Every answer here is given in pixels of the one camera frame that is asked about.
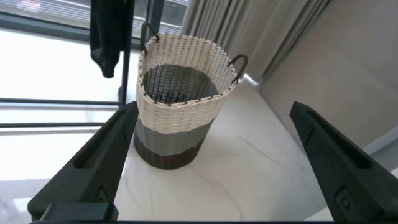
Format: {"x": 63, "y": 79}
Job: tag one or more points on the window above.
{"x": 46, "y": 27}

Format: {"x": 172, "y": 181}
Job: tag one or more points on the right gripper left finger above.
{"x": 93, "y": 168}

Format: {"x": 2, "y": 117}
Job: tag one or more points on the black garment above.
{"x": 105, "y": 37}

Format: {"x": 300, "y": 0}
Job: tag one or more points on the black clothes rack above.
{"x": 126, "y": 77}

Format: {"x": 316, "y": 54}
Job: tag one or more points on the beige curtain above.
{"x": 248, "y": 31}

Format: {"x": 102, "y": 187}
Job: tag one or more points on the white laundry basket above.
{"x": 177, "y": 124}

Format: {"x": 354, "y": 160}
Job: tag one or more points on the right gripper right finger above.
{"x": 348, "y": 168}

